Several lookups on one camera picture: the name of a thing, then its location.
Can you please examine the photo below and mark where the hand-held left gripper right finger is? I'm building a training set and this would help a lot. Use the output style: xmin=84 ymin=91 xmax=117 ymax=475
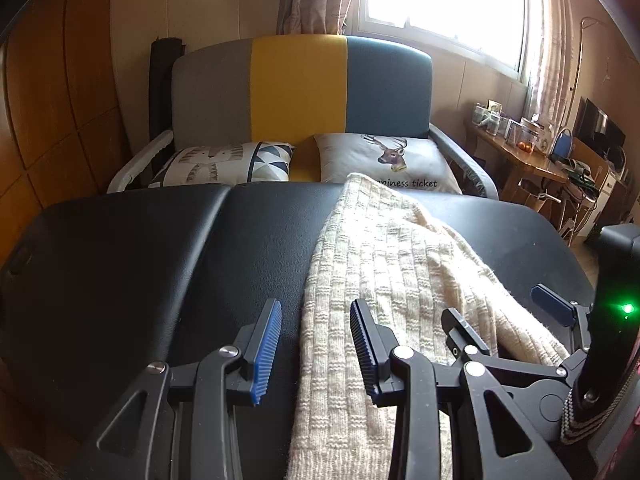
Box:
xmin=349 ymin=299 xmax=571 ymax=480

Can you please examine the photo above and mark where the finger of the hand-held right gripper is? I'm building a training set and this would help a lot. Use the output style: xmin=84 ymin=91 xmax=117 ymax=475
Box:
xmin=531 ymin=284 xmax=596 ymax=371
xmin=442 ymin=307 xmax=568 ymax=386

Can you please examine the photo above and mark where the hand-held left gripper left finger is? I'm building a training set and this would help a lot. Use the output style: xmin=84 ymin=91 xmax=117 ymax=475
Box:
xmin=65 ymin=299 xmax=283 ymax=480

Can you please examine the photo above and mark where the cream knit sweater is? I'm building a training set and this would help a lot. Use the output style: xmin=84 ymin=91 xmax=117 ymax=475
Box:
xmin=287 ymin=172 xmax=571 ymax=480

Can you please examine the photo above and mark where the blue chair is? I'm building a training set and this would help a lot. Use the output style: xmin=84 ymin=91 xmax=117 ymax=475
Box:
xmin=550 ymin=129 xmax=574 ymax=161

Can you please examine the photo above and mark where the wooden desk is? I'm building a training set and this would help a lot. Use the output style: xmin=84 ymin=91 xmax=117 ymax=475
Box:
xmin=465 ymin=120 xmax=601 ymax=226

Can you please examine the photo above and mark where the black padded folding table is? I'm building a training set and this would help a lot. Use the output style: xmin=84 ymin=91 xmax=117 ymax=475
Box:
xmin=0 ymin=182 xmax=598 ymax=461

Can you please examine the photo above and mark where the black monitor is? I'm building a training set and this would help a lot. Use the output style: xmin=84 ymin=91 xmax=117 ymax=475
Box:
xmin=574 ymin=99 xmax=627 ymax=156

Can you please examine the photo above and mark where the deer print pillow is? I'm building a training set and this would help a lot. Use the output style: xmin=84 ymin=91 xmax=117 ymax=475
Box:
xmin=314 ymin=132 xmax=463 ymax=196

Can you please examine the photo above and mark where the bear print pillow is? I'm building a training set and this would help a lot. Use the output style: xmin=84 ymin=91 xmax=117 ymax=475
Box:
xmin=147 ymin=141 xmax=296 ymax=188

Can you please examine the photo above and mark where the grey yellow blue sofa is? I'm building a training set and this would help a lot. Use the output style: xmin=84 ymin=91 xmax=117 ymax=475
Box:
xmin=107 ymin=34 xmax=501 ymax=201

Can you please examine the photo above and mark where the black rolled mat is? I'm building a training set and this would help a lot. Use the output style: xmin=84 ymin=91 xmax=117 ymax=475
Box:
xmin=149 ymin=36 xmax=187 ymax=171

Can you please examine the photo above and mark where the window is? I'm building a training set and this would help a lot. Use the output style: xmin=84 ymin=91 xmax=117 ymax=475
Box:
xmin=357 ymin=0 xmax=533 ymax=81

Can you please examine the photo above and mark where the wooden wardrobe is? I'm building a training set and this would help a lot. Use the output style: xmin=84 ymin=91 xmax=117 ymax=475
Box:
xmin=0 ymin=0 xmax=126 ymax=271

